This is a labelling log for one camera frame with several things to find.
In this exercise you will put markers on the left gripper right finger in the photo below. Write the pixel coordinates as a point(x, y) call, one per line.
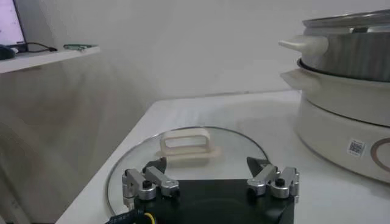
point(265, 176)

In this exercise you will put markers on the round glass pot lid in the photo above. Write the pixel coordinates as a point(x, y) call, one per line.
point(186, 133)

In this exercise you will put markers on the white electric cooker pot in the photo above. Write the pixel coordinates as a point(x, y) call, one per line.
point(335, 121)

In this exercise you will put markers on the computer monitor screen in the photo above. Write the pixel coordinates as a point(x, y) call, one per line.
point(9, 24)

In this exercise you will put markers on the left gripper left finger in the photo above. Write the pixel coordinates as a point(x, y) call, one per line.
point(161, 181)

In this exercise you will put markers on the steel steamer basket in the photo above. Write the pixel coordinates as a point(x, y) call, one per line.
point(350, 54)

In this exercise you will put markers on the dark blue small device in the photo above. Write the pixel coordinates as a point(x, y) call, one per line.
point(6, 52)

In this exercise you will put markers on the white side table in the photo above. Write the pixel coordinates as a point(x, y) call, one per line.
point(45, 58)

